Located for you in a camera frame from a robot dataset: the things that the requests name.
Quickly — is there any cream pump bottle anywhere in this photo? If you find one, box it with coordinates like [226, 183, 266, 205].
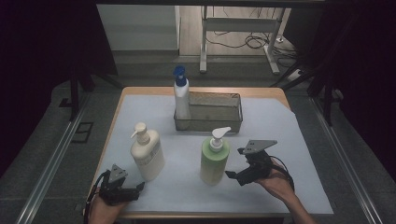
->
[130, 121, 166, 182]

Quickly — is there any white metal stand frame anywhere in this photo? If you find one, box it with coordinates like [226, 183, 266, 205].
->
[199, 6, 281, 76]

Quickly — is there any grey wire mesh basket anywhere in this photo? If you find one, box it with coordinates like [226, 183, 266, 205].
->
[173, 91, 244, 134]

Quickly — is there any white cabinet panel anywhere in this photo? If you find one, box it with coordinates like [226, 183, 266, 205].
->
[96, 4, 181, 52]

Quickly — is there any black metal stand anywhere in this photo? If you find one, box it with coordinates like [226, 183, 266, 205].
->
[68, 62, 96, 122]
[306, 62, 336, 127]

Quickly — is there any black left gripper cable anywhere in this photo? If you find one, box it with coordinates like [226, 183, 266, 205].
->
[83, 169, 110, 224]

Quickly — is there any white spray bottle blue trigger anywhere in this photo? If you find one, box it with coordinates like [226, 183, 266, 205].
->
[172, 64, 192, 130]

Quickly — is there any green pump bottle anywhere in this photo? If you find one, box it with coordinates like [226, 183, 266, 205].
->
[199, 126, 233, 187]

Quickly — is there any aluminium floor rail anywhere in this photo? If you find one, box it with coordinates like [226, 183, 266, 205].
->
[15, 92, 92, 224]
[309, 96, 384, 224]

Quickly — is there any person's left hand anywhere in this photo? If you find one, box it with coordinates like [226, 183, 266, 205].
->
[89, 188, 129, 224]

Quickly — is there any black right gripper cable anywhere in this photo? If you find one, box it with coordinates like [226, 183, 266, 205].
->
[269, 154, 296, 191]

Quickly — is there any tangled black floor cable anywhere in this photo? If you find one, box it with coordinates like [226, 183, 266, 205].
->
[205, 7, 300, 68]

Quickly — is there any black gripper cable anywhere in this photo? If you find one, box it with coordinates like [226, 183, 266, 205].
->
[83, 169, 110, 224]
[269, 154, 296, 191]

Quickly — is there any white paper table sheet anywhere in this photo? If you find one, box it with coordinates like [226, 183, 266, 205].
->
[98, 93, 334, 216]

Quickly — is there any white power strip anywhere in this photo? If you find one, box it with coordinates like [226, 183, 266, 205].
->
[288, 69, 304, 82]

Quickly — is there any dark curtain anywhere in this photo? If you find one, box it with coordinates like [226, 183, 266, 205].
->
[0, 0, 118, 178]
[281, 0, 396, 172]

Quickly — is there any person's right hand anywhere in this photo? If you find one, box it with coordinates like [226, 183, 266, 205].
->
[255, 158, 297, 203]

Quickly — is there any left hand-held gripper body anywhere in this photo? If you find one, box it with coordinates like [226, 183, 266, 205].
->
[99, 163, 140, 207]

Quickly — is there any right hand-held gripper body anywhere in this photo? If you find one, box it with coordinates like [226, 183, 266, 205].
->
[236, 139, 278, 187]

